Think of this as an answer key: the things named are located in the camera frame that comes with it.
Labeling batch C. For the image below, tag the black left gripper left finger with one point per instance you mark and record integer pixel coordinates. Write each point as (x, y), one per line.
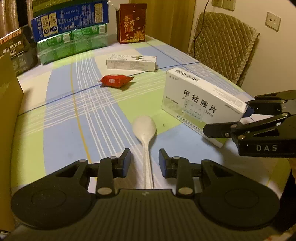
(110, 168)

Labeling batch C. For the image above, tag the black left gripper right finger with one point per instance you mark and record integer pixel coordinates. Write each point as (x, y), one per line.
(180, 169)

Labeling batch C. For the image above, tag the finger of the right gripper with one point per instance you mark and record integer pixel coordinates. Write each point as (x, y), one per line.
(220, 130)
(249, 112)

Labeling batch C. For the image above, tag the white medicine box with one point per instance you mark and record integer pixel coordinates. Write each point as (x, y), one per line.
(196, 102)

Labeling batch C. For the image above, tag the white plastic spoon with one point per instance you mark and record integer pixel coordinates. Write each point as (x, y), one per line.
(144, 129)

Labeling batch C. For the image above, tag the red candy packet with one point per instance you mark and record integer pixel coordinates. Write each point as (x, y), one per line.
(116, 81)

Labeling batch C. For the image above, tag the long white ointment box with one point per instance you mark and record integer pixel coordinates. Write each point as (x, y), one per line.
(132, 62)

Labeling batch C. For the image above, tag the quilted olive chair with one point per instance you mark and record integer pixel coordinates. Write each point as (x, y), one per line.
(224, 44)

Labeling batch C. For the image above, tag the wooden door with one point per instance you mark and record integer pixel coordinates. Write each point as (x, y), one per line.
(169, 21)

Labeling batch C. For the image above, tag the brown cardboard box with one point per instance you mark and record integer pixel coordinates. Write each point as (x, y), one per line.
(11, 99)

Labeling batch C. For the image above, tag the green drink pack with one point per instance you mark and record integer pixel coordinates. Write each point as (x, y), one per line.
(72, 42)

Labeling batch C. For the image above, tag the red gift box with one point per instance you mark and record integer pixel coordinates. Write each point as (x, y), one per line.
(130, 23)

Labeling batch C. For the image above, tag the black Hongli box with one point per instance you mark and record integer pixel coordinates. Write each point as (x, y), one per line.
(22, 49)

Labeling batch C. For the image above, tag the blue milk carton box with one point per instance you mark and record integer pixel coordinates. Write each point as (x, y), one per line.
(69, 15)

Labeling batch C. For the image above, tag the wall double socket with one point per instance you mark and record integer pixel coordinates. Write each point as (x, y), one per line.
(225, 4)

